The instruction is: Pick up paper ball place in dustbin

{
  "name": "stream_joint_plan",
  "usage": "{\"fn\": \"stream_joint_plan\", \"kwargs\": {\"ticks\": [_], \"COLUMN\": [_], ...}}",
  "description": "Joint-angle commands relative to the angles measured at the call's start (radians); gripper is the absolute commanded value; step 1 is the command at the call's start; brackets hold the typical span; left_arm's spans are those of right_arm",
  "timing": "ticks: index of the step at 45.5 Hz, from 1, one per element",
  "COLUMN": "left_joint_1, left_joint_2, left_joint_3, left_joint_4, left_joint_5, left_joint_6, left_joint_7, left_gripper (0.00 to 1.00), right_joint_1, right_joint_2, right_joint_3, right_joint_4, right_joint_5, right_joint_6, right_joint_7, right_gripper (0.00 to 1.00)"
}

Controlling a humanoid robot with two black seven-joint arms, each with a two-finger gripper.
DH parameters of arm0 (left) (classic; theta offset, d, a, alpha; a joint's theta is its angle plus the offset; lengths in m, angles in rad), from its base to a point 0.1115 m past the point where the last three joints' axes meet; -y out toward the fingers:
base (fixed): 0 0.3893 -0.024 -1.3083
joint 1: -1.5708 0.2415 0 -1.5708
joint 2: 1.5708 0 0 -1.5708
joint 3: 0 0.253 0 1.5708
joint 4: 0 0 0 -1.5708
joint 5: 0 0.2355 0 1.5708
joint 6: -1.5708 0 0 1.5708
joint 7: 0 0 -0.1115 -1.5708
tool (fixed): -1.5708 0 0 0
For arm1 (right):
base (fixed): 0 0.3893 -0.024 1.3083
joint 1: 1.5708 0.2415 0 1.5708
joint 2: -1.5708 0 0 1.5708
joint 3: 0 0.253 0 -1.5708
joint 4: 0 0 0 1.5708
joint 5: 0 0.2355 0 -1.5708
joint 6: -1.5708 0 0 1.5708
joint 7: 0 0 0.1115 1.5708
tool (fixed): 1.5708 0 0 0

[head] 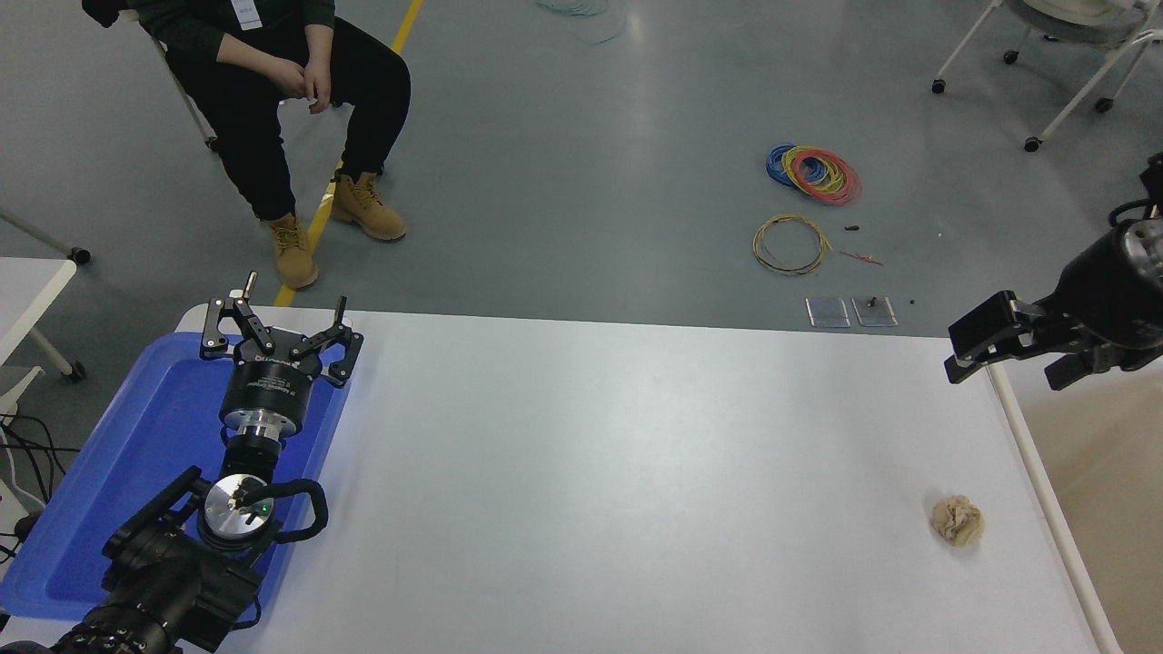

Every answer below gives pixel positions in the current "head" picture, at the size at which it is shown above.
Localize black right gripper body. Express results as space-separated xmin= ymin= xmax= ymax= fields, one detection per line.
xmin=1045 ymin=227 xmax=1163 ymax=369

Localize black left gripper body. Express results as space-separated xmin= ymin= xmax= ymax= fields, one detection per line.
xmin=222 ymin=336 xmax=326 ymax=428

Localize tan paper ball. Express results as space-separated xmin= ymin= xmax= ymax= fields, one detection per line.
xmin=931 ymin=495 xmax=985 ymax=548

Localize seated person's right hand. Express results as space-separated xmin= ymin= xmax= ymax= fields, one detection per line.
xmin=269 ymin=59 xmax=310 ymax=101

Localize seated person's left hand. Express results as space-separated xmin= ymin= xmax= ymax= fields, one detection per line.
xmin=304 ymin=62 xmax=333 ymax=115

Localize large pale bin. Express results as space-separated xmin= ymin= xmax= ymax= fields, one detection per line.
xmin=986 ymin=359 xmax=1163 ymax=654

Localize blue plastic tray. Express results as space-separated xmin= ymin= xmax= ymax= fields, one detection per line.
xmin=0 ymin=332 xmax=355 ymax=623

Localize grey caster leg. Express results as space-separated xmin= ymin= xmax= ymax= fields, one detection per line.
xmin=0 ymin=206 xmax=93 ymax=266

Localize white side table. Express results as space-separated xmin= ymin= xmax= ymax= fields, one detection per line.
xmin=0 ymin=256 xmax=89 ymax=383

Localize seated person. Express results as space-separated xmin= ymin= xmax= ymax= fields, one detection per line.
xmin=82 ymin=0 xmax=412 ymax=292

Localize white folding chair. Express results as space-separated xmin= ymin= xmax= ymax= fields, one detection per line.
xmin=118 ymin=9 xmax=219 ymax=152

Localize white wheeled frame chair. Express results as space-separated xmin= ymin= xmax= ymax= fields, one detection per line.
xmin=931 ymin=0 xmax=1163 ymax=154

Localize black floor cables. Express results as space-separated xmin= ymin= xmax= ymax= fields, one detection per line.
xmin=0 ymin=413 xmax=84 ymax=560

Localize yellow and black wire coil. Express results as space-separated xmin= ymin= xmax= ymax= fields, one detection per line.
xmin=751 ymin=213 xmax=833 ymax=277

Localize blue wire coil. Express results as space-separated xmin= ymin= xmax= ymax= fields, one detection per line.
xmin=766 ymin=144 xmax=823 ymax=190

